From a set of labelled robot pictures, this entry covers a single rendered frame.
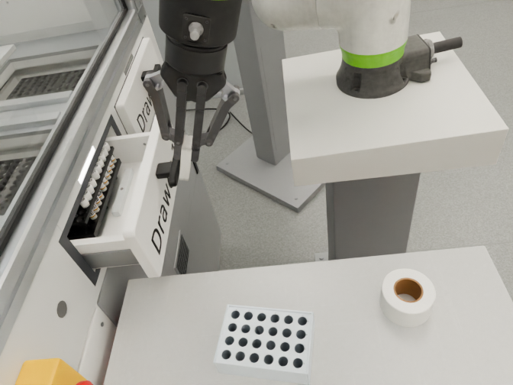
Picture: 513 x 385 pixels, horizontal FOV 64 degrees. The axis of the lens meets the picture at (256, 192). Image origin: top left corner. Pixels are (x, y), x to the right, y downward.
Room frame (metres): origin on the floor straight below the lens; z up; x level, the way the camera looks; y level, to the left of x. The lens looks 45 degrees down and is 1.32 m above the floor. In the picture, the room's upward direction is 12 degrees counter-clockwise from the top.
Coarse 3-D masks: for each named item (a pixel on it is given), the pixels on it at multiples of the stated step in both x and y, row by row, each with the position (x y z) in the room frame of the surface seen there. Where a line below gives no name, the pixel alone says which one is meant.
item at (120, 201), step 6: (126, 174) 0.59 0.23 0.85; (132, 174) 0.59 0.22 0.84; (126, 180) 0.57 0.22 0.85; (120, 186) 0.56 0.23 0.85; (126, 186) 0.55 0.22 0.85; (120, 192) 0.54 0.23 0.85; (126, 192) 0.54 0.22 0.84; (120, 198) 0.53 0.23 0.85; (126, 198) 0.53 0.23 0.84; (114, 204) 0.51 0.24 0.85; (120, 204) 0.51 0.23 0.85; (114, 210) 0.50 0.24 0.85; (120, 210) 0.50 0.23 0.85; (114, 216) 0.50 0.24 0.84
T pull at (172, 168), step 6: (168, 162) 0.51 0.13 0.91; (174, 162) 0.51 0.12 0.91; (156, 168) 0.51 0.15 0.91; (162, 168) 0.50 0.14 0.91; (168, 168) 0.50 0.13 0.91; (174, 168) 0.49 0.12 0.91; (156, 174) 0.49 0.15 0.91; (162, 174) 0.49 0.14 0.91; (168, 174) 0.49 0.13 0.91; (174, 174) 0.48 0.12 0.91; (168, 180) 0.47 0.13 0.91; (174, 180) 0.47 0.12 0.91
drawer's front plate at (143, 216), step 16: (160, 144) 0.56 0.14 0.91; (144, 160) 0.51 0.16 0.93; (160, 160) 0.53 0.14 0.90; (144, 176) 0.47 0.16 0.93; (144, 192) 0.44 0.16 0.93; (160, 192) 0.48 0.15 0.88; (144, 208) 0.42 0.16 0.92; (160, 208) 0.46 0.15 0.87; (128, 224) 0.38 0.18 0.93; (144, 224) 0.40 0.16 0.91; (160, 224) 0.44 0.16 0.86; (128, 240) 0.36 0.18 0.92; (144, 240) 0.38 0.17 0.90; (144, 256) 0.36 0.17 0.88; (160, 256) 0.39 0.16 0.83; (160, 272) 0.37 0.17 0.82
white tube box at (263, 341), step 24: (240, 312) 0.29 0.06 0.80; (264, 312) 0.28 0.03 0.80; (288, 312) 0.28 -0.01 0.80; (312, 312) 0.27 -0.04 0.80; (240, 336) 0.26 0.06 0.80; (264, 336) 0.25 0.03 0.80; (288, 336) 0.25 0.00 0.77; (312, 336) 0.24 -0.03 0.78; (216, 360) 0.23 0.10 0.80; (240, 360) 0.24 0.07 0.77; (264, 360) 0.22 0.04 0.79; (288, 360) 0.21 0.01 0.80
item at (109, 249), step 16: (112, 144) 0.64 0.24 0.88; (128, 144) 0.63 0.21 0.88; (144, 144) 0.63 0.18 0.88; (128, 160) 0.63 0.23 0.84; (112, 192) 0.56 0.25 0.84; (128, 192) 0.55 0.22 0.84; (112, 208) 0.52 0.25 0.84; (128, 208) 0.51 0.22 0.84; (112, 224) 0.48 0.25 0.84; (80, 240) 0.40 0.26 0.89; (96, 240) 0.40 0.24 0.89; (112, 240) 0.39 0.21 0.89; (96, 256) 0.39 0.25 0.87; (112, 256) 0.39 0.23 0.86; (128, 256) 0.38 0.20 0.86
